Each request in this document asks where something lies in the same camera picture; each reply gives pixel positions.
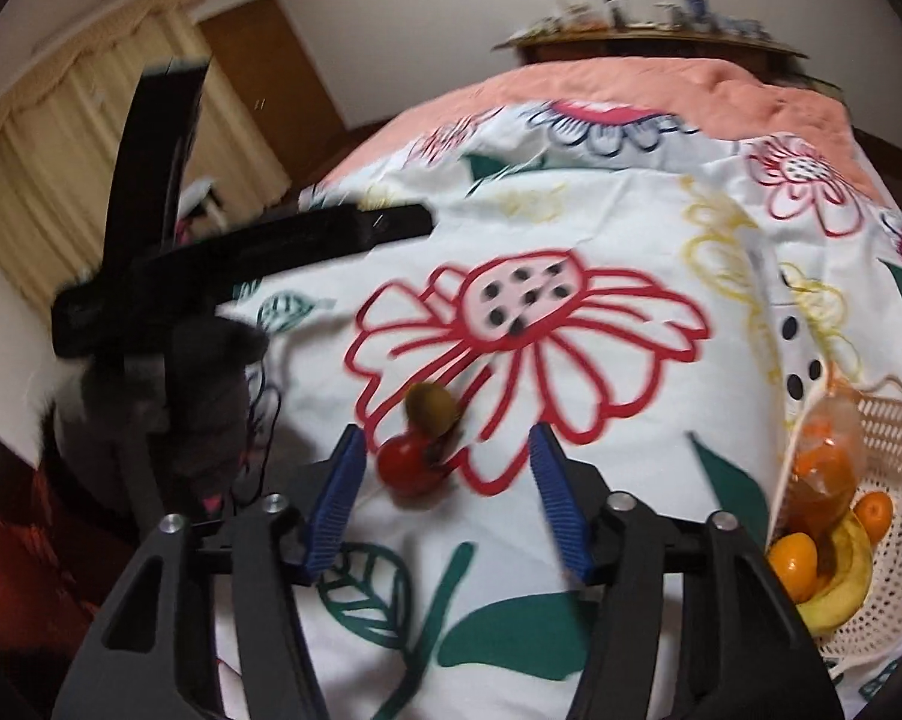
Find brown wooden door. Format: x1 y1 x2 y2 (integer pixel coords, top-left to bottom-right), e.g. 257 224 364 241
196 0 347 158

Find clear plastic bag of fruit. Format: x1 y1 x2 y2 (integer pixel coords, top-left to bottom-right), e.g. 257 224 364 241
781 390 868 541

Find yellow spotted banana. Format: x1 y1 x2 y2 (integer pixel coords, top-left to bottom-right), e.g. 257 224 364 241
796 514 876 635

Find wooden headboard shelf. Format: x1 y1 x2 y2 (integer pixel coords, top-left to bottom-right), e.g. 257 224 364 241
492 26 808 68

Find white stool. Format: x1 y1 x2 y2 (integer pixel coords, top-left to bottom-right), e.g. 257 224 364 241
176 178 223 241

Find red tomato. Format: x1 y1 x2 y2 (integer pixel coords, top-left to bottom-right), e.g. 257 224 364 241
376 431 452 500

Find cream perforated plastic basket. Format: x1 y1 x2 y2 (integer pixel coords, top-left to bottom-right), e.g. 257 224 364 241
766 379 902 680

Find pink quilt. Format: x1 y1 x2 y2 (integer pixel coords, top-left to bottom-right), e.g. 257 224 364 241
301 60 894 203

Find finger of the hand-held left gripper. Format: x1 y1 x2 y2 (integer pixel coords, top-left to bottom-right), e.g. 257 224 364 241
158 199 437 275
101 60 213 278

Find white floral printed blanket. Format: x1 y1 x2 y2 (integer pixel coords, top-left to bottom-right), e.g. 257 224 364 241
211 94 902 720

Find large orange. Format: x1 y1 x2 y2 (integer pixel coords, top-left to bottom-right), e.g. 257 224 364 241
767 532 819 605

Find green round fruit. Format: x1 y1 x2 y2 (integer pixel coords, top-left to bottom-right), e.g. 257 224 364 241
404 382 459 443

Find thin black cable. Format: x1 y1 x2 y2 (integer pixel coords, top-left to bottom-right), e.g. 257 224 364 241
226 382 283 511

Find small orange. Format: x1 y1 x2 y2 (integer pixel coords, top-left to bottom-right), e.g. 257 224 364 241
852 491 896 545

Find red cloth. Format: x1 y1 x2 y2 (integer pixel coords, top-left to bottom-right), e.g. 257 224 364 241
0 465 114 616

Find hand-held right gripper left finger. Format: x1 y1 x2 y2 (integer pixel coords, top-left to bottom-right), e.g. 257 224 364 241
52 424 368 720

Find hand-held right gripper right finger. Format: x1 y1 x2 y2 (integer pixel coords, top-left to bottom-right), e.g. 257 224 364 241
528 421 846 720

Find person's left hand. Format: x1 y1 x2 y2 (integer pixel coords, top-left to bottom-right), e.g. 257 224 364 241
164 317 270 503

